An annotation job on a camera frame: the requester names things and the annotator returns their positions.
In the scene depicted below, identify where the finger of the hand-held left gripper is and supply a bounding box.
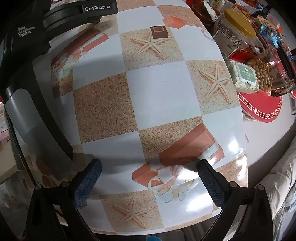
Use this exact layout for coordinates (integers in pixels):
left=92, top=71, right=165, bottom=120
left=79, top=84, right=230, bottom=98
left=43, top=0, right=118, bottom=33

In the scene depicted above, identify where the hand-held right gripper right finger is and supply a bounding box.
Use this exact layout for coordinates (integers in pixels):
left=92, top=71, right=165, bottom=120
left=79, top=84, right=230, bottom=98
left=196, top=159, right=274, bottom=241

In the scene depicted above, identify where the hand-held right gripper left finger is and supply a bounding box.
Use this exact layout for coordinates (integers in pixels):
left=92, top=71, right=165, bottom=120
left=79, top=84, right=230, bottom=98
left=25, top=158, right=102, bottom=241

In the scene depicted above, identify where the red round tray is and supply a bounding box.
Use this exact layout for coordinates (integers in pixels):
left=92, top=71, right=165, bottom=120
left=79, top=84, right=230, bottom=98
left=236, top=90, right=284, bottom=122

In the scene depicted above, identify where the checkered printed tablecloth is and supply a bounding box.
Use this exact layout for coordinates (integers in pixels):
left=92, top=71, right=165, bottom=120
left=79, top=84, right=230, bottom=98
left=23, top=0, right=249, bottom=234

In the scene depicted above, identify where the green-lid wet wipes pack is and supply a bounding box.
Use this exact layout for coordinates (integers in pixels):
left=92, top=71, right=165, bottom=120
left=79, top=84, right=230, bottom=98
left=227, top=59, right=259, bottom=93

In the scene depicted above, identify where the clear peanut container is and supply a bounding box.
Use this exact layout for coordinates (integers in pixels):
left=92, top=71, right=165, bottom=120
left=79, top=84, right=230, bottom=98
left=246, top=47, right=295, bottom=95

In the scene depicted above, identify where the yellow-lid clear jar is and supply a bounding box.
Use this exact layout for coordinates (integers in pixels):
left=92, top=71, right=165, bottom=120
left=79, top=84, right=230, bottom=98
left=212, top=8, right=257, bottom=59

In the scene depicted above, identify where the pile of colourful snack packets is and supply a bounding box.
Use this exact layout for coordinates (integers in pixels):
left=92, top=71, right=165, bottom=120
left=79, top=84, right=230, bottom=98
left=252, top=0, right=296, bottom=61

